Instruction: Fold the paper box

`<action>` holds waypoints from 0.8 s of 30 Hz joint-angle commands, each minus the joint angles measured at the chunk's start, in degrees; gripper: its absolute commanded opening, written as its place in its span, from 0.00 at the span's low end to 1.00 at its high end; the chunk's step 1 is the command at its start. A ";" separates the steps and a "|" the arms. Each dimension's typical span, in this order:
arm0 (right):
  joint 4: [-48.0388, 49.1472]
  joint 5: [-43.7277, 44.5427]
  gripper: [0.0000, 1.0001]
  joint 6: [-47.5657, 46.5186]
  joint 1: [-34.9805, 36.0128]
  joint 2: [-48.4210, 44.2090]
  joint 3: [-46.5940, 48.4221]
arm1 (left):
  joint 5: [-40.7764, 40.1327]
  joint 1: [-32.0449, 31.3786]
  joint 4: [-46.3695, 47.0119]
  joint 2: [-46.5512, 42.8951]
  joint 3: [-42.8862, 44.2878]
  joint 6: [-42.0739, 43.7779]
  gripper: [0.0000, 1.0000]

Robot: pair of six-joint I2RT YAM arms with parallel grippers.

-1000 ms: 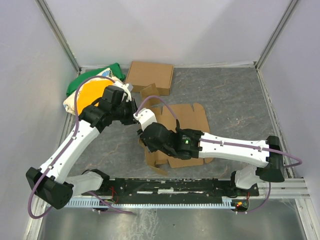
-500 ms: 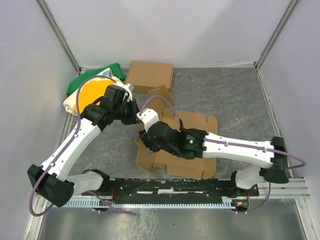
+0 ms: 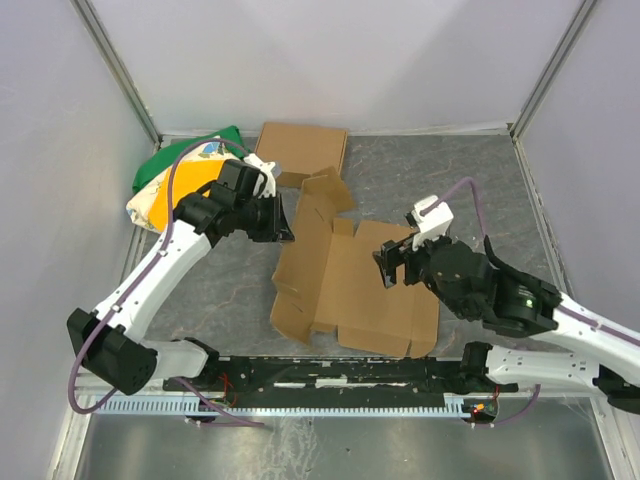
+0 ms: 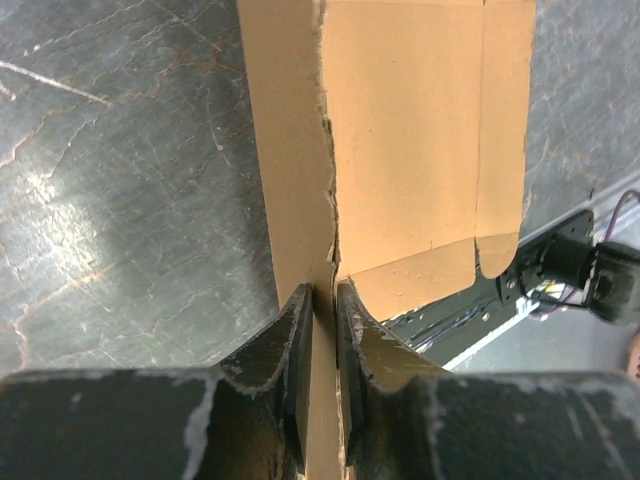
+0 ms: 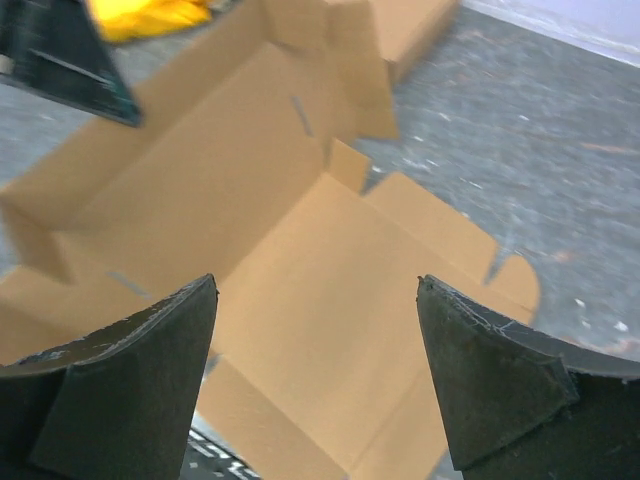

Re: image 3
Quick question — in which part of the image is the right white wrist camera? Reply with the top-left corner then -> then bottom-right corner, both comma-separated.
406,195 -> 454,251

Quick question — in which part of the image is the cardboard box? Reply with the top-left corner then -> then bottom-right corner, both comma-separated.
271,168 -> 440,358
255,122 -> 348,188

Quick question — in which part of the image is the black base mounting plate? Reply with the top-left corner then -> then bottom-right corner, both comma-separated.
194,356 -> 518,407

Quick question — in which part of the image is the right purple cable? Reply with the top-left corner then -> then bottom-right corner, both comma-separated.
424,177 -> 640,431

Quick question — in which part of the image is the left aluminium frame post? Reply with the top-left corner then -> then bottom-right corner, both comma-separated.
70,0 -> 162,147

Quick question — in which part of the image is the purple cable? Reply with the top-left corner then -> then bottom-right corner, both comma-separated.
67,138 -> 266,429
424,177 -> 640,431

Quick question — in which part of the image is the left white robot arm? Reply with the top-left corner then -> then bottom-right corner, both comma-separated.
66,154 -> 294,395

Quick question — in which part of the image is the closed folded cardboard box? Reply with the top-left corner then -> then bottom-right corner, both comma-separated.
255,122 -> 348,188

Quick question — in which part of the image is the right aluminium frame post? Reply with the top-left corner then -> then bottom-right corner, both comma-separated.
509,0 -> 600,142

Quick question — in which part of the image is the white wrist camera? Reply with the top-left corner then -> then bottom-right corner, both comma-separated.
406,195 -> 454,251
243,153 -> 281,198

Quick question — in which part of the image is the aluminium front rail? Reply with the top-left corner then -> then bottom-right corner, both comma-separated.
69,353 -> 626,401

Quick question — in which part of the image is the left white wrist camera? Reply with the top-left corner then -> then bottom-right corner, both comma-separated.
243,153 -> 281,198

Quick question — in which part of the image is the green yellow white cloth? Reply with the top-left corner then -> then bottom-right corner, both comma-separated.
126,125 -> 249,233

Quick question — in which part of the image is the light blue slotted cable duct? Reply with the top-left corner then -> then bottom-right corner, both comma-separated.
96,394 -> 471,420

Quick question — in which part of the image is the aluminium frame post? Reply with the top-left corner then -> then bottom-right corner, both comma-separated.
70,0 -> 162,147
509,0 -> 600,142

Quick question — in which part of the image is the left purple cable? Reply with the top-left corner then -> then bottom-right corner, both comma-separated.
67,138 -> 266,429

